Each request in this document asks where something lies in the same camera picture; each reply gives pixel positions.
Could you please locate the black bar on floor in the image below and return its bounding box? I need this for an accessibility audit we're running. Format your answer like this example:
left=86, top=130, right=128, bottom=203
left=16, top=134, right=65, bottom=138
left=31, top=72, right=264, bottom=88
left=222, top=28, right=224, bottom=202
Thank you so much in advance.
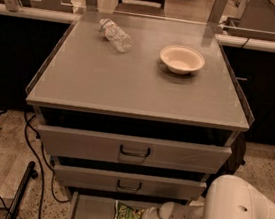
left=5, top=161, right=38, bottom=219

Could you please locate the clear plastic water bottle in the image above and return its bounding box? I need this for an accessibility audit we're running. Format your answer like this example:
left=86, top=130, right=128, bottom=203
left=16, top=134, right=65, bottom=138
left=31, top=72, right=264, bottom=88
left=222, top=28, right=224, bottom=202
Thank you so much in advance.
left=99, top=18, right=132, bottom=53

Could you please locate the grey middle drawer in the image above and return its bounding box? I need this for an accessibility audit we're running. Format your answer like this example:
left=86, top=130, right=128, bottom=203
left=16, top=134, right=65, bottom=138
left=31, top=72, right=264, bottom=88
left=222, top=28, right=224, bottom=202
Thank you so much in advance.
left=55, top=165, right=206, bottom=200

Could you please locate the white paper bowl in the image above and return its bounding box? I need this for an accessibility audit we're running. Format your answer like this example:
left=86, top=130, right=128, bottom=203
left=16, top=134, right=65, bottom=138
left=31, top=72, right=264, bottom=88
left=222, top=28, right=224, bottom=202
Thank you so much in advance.
left=160, top=45, right=205, bottom=75

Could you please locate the grey drawer cabinet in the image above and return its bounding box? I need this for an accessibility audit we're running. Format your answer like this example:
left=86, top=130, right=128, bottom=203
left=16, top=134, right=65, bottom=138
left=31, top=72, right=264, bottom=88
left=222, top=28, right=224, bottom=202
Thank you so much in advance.
left=27, top=12, right=252, bottom=202

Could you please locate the grey bottom drawer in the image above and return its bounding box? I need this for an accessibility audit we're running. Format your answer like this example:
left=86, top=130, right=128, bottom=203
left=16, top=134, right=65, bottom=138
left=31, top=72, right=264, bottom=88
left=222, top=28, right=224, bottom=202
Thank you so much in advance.
left=66, top=188, right=190, bottom=219

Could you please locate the grey top drawer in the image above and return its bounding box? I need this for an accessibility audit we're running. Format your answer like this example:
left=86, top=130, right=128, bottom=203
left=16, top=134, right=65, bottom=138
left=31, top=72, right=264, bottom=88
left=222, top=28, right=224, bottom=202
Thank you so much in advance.
left=38, top=125, right=232, bottom=174

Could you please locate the green jalapeno chip bag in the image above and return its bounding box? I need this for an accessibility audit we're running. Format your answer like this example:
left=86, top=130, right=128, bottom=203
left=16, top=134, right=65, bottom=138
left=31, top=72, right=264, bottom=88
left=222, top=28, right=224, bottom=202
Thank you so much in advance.
left=113, top=201, right=136, bottom=219

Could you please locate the grey drawer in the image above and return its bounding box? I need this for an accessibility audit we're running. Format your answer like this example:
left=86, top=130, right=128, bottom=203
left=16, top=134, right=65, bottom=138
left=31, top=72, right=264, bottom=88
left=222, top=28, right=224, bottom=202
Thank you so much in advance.
left=66, top=188, right=190, bottom=219
left=38, top=125, right=232, bottom=174
left=55, top=165, right=206, bottom=200

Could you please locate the grey metal post right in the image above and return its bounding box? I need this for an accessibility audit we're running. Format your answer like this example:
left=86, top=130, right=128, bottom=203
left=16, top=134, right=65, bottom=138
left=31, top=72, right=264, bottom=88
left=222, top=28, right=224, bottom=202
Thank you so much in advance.
left=208, top=0, right=229, bottom=24

